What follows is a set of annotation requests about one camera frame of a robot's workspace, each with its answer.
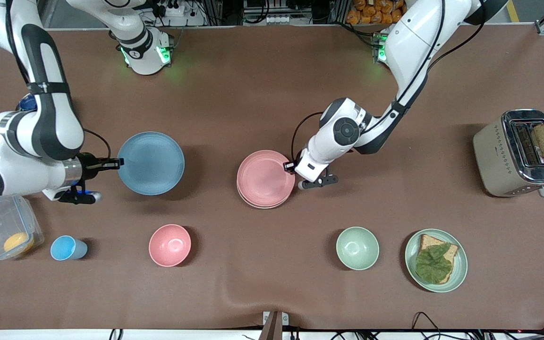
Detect pink plate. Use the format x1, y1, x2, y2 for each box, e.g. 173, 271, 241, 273
237, 150, 297, 207

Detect blue plate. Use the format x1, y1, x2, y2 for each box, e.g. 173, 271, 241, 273
117, 131, 185, 196

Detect beige plate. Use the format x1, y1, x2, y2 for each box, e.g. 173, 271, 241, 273
237, 182, 295, 210

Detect blue cup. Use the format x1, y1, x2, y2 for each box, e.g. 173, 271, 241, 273
50, 235, 88, 261

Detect brown table mat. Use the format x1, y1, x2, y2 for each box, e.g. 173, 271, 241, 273
0, 24, 544, 331

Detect pink bowl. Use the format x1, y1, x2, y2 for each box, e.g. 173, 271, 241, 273
149, 224, 192, 268

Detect green bowl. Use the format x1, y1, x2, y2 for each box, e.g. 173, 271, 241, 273
336, 227, 380, 271

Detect yellow round food item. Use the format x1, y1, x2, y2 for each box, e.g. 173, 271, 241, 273
3, 231, 34, 254

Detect toast bread slice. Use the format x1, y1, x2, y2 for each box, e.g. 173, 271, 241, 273
417, 234, 459, 284

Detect white power strip with plugs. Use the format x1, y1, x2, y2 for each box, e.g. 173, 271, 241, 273
155, 0, 193, 17

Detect green lettuce leaf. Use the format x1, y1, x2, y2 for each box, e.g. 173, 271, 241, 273
415, 243, 453, 285

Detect orange snack packets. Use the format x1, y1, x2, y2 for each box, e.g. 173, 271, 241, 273
347, 0, 407, 25

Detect green plate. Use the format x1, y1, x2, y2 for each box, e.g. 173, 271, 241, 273
405, 229, 468, 293

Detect beige chrome toaster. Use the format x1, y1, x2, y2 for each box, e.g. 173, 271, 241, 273
472, 109, 544, 198

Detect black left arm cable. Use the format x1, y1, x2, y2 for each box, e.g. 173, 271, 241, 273
291, 0, 487, 163

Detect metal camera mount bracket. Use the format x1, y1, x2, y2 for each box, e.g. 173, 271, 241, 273
262, 311, 290, 340

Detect black cable loop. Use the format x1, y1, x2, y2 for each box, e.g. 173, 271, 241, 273
411, 311, 443, 340

